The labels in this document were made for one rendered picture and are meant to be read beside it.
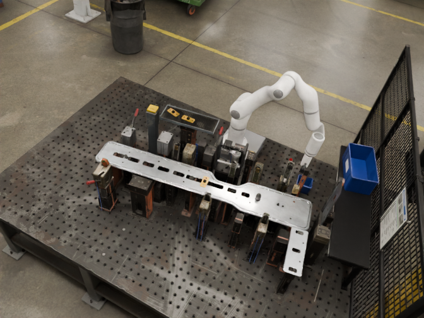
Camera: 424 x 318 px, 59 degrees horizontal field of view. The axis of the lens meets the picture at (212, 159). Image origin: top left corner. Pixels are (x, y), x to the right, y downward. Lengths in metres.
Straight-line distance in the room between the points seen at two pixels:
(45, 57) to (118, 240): 3.28
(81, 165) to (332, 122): 2.90
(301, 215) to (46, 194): 1.66
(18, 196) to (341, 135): 3.28
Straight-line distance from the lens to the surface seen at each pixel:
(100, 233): 2.49
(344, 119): 4.71
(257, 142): 2.90
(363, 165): 2.69
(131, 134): 2.50
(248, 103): 2.49
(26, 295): 3.21
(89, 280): 2.71
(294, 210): 2.31
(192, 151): 2.37
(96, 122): 3.15
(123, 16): 4.85
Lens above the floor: 2.82
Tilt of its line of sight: 48 degrees down
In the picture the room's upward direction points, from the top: 8 degrees clockwise
